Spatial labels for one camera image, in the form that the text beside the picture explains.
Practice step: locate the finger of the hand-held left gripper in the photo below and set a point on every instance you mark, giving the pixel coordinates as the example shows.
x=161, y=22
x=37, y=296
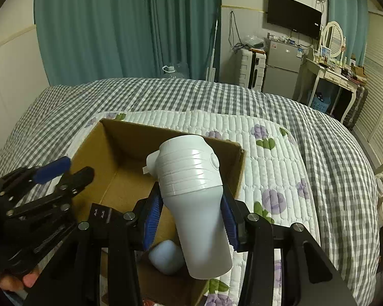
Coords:
x=78, y=178
x=49, y=169

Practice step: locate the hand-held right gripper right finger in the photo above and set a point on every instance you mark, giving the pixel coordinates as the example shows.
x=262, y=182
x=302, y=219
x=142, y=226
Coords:
x=229, y=224

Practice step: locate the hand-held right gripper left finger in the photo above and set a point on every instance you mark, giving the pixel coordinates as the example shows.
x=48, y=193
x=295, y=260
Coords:
x=152, y=221

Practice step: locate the small pale rounded case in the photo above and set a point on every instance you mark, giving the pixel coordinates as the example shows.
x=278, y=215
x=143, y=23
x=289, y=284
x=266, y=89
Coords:
x=166, y=257

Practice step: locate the brown cardboard box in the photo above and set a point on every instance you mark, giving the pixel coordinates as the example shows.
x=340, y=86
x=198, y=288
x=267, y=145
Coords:
x=121, y=165

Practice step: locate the white plastic bottle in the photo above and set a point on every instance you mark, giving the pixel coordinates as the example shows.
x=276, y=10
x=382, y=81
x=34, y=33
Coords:
x=191, y=194

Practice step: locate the person's left hand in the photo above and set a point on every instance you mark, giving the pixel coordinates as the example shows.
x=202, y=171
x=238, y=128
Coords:
x=17, y=281

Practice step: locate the white quilted floral mat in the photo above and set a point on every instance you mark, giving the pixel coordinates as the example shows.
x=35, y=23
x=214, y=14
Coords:
x=268, y=181

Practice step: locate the grey checked bed cover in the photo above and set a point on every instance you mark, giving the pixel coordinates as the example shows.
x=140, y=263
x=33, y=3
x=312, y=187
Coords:
x=322, y=140

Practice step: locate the blue plastic basket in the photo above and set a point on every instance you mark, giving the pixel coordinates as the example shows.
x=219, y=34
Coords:
x=322, y=102

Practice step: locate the dark green curtain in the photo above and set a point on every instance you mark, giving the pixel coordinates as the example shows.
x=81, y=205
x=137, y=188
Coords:
x=115, y=25

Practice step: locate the white ribbed suitcase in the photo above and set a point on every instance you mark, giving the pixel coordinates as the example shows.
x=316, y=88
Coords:
x=250, y=68

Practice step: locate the grey small fridge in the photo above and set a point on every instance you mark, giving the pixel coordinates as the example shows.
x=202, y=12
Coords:
x=282, y=67

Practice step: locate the white upright pole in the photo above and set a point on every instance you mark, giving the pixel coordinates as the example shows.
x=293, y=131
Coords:
x=213, y=54

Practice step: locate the dark checked suitcase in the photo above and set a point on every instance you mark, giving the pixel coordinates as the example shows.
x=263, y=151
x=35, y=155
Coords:
x=357, y=108

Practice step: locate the white dressing table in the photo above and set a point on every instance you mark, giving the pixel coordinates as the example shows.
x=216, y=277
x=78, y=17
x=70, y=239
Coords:
x=333, y=76

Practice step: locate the white louvered wardrobe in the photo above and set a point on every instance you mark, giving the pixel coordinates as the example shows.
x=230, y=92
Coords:
x=381, y=95

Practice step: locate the oval vanity mirror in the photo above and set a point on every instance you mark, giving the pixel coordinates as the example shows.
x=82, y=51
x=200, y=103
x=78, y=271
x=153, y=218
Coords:
x=333, y=36

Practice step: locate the light green curtain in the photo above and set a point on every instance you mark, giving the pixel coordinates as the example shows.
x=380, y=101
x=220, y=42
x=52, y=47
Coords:
x=348, y=9

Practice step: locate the black wall television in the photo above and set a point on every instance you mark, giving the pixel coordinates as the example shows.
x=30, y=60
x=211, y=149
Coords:
x=293, y=16

